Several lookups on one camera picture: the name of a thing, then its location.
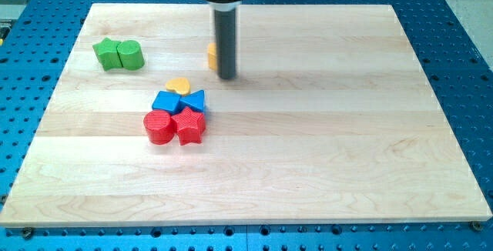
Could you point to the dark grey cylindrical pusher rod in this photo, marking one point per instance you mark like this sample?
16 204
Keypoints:
225 38

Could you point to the yellow hexagon block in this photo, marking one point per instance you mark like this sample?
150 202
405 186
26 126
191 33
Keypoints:
211 52

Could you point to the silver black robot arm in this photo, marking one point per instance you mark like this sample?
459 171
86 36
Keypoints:
223 6

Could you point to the yellow heart block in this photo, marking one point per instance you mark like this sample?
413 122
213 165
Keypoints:
179 86

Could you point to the blue triangle block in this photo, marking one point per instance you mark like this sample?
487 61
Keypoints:
195 101

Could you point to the blue cube block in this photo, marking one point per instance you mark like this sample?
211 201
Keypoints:
167 101

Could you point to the green cylinder block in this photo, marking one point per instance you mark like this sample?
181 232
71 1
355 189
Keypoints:
130 54

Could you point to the red star block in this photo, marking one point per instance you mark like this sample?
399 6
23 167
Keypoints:
190 126

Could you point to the green star block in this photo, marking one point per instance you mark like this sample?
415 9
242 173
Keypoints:
107 54

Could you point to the red cylinder block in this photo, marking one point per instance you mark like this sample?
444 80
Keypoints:
159 126

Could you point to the light wooden board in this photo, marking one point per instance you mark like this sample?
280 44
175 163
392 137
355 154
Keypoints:
331 119

